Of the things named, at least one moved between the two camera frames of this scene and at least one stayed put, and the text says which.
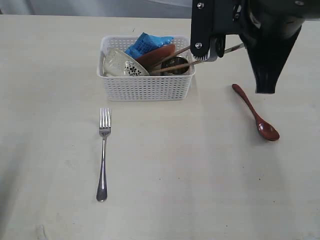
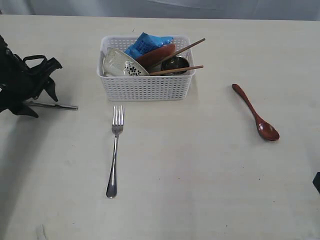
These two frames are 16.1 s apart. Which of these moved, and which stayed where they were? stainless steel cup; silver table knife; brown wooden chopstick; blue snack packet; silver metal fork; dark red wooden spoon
Moved: silver table knife; silver metal fork
Stayed: stainless steel cup; brown wooden chopstick; dark red wooden spoon; blue snack packet
